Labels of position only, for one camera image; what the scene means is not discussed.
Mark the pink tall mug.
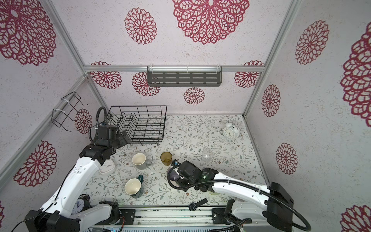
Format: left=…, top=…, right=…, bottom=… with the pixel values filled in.
left=167, top=167, right=181, bottom=189

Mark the grey mug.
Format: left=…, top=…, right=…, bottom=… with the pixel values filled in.
left=132, top=153, right=151, bottom=170

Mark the black wire dish rack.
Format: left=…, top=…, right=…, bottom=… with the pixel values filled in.
left=107, top=105, right=167, bottom=146

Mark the teal mug cream inside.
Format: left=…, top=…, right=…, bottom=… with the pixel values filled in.
left=124, top=175, right=144, bottom=198

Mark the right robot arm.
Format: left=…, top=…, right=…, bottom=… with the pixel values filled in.
left=171, top=160, right=294, bottom=232

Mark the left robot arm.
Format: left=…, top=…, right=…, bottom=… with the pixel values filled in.
left=25, top=125, right=130, bottom=232

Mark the white square clock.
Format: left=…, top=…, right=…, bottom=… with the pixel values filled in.
left=99, top=159, right=116, bottom=176

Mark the clear glass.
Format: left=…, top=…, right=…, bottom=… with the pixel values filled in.
left=202, top=149, right=214, bottom=163

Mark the amber textured glass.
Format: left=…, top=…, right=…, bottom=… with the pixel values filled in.
left=160, top=152, right=173, bottom=166

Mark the black wristwatch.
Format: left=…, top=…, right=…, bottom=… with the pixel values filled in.
left=188, top=198, right=208, bottom=211

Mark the white twin-bell alarm clock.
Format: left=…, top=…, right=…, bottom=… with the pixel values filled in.
left=222, top=122, right=240, bottom=140

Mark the black round clock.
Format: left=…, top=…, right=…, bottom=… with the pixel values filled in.
left=71, top=194, right=90, bottom=215

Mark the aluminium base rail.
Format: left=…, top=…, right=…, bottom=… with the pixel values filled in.
left=86, top=205, right=273, bottom=232

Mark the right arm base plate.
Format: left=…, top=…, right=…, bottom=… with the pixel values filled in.
left=212, top=200, right=252, bottom=232

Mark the black wire wall basket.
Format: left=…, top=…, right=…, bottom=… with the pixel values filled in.
left=50, top=91, right=88, bottom=132

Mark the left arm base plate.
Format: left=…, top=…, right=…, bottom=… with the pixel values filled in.
left=119, top=209, right=136, bottom=225

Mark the grey wall shelf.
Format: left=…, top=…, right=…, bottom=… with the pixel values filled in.
left=147, top=66, right=222, bottom=87

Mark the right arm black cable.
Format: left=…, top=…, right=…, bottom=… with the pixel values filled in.
left=167, top=165, right=312, bottom=232

